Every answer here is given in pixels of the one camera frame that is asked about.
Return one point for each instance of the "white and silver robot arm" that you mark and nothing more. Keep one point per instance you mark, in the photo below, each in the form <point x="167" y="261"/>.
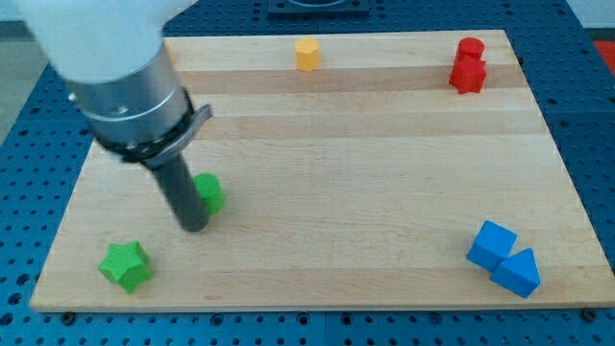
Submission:
<point x="111" y="55"/>

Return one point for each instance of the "green cylinder block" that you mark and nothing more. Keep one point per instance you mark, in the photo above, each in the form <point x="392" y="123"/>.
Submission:
<point x="210" y="191"/>

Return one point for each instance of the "yellow hexagon block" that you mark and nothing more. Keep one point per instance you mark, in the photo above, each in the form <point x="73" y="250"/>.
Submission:
<point x="307" y="53"/>

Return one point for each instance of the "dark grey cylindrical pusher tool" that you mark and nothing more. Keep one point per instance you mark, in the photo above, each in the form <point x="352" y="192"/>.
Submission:
<point x="181" y="194"/>

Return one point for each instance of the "red star block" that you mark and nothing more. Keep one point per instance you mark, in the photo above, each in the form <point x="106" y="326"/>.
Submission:
<point x="468" y="75"/>

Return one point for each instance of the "blue triangular prism block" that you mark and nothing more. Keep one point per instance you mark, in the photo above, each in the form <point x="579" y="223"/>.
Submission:
<point x="518" y="273"/>

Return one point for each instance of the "light wooden board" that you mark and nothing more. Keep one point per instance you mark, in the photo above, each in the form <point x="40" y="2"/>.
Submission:
<point x="360" y="185"/>

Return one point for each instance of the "green star block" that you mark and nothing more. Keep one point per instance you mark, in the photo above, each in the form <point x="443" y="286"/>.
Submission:
<point x="126" y="265"/>

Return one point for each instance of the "blue cube block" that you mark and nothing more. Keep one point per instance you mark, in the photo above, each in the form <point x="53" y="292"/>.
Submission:
<point x="491" y="246"/>

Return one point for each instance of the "red cylinder block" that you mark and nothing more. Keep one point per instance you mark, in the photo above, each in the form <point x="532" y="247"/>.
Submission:
<point x="469" y="47"/>

